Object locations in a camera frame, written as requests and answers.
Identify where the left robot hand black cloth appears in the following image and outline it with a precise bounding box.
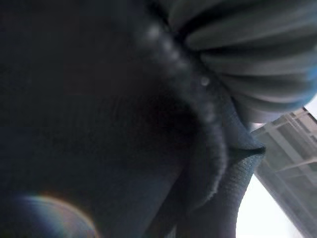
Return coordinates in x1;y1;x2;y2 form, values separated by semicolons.
166;0;317;124

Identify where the dark knitted garment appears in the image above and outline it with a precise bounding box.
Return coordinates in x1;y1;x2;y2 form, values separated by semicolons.
0;0;267;238

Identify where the grey window frame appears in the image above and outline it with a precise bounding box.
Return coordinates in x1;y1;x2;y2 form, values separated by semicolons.
250;106;317;238

